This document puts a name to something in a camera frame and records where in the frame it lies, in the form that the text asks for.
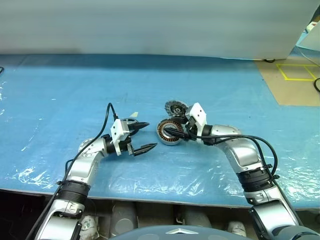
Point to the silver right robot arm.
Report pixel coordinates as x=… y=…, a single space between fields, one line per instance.
x=242 y=152

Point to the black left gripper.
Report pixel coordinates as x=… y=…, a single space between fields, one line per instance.
x=127 y=146

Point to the motor housing with copper windings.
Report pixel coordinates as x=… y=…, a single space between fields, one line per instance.
x=170 y=140

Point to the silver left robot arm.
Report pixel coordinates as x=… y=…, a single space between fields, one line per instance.
x=82 y=165

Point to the pale blue sheet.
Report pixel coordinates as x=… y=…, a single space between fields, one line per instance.
x=310 y=40

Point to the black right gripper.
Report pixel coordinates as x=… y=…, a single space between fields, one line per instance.
x=190 y=128

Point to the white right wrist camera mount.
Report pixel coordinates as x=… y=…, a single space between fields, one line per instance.
x=198 y=112

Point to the grey robot torso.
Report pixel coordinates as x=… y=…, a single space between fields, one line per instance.
x=165 y=233

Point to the silver motor lid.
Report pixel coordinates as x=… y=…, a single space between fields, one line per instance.
x=132 y=120

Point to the grey rounded shape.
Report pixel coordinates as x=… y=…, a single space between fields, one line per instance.
x=195 y=218
x=123 y=217

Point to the white backdrop board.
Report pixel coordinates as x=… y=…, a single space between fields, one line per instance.
x=150 y=25

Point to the silver spoked rotor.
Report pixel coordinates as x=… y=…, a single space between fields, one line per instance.
x=172 y=107

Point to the blue plastic table cover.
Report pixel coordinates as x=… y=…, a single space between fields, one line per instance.
x=75 y=87

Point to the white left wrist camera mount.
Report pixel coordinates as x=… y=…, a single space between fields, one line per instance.
x=118 y=128

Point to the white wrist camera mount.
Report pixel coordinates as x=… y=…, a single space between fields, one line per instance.
x=118 y=128
x=198 y=112

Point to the white shoe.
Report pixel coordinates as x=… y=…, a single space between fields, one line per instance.
x=236 y=228
x=88 y=225

